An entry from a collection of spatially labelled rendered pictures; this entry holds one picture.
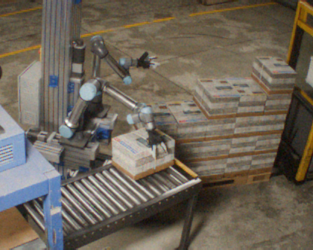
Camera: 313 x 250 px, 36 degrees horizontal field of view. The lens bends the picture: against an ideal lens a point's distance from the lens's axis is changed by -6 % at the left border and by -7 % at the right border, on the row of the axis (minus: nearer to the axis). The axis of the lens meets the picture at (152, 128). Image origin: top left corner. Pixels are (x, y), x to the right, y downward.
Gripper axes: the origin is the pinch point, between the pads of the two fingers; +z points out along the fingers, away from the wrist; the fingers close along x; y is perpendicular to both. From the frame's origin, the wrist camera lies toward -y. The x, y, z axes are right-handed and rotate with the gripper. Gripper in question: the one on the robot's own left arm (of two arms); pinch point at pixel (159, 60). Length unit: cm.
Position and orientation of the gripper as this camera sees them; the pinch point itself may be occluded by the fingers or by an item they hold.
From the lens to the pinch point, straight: 457.0
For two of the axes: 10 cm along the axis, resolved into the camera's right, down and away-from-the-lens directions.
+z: 9.8, -0.2, 2.2
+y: -1.3, 7.6, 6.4
